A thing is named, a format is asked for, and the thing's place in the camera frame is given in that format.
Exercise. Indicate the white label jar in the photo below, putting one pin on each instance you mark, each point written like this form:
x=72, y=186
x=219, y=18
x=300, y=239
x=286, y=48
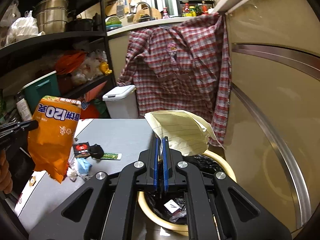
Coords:
x=23, y=107

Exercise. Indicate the yellow lined paper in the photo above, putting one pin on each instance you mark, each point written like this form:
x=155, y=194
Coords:
x=186, y=132

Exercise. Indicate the red plaid shirt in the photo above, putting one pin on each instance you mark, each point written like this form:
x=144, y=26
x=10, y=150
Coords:
x=182, y=67

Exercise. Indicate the teal storage box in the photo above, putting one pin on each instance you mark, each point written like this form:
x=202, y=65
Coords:
x=37, y=89

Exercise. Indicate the white plastic bags on shelf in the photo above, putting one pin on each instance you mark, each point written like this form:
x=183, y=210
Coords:
x=89, y=69

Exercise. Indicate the black pouch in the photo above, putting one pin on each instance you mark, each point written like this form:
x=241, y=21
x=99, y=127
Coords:
x=96, y=151

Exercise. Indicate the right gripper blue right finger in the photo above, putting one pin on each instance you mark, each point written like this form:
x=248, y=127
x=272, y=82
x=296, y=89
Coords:
x=165, y=164

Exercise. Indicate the black shelving rack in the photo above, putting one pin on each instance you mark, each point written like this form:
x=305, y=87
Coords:
x=20, y=59

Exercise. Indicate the chrome kitchen faucet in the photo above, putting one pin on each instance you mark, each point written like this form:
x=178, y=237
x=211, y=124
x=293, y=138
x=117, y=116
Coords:
x=142, y=11

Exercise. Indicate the spice rack with bottles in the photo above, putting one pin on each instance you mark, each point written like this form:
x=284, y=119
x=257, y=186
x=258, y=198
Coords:
x=193, y=8

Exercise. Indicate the orange bag on shelf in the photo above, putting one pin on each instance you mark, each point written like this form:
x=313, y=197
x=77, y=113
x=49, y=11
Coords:
x=69, y=61

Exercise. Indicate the white tissue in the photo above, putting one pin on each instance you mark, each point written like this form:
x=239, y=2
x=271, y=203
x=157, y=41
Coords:
x=72, y=174

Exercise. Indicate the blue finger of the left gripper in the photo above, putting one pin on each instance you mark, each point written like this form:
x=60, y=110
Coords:
x=19, y=126

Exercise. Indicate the stainless steel pots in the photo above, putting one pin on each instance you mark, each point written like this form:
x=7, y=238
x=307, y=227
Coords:
x=51, y=16

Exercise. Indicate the black red crab packet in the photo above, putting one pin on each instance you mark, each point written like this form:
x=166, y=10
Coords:
x=81, y=150

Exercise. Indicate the light blue face mask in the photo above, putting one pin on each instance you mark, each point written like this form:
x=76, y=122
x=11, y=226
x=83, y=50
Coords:
x=83, y=167

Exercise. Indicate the yellow trash bin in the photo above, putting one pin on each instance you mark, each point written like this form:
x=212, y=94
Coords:
x=181, y=229

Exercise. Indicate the white lidded bin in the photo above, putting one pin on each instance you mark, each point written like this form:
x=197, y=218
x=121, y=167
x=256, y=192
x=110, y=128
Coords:
x=121, y=102

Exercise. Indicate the black bin liner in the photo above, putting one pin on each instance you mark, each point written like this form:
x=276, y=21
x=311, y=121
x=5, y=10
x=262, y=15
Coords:
x=170, y=206

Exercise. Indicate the red bag under shelf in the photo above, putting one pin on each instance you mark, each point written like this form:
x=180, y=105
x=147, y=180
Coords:
x=92, y=104

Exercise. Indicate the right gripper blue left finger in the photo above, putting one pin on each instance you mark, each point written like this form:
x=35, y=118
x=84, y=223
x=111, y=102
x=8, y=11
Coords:
x=155, y=164

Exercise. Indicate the orange snack bag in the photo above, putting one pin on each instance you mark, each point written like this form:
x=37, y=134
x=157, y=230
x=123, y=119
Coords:
x=50, y=144

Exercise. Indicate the person's left hand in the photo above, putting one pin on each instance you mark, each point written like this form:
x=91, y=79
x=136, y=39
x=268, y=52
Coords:
x=5, y=177

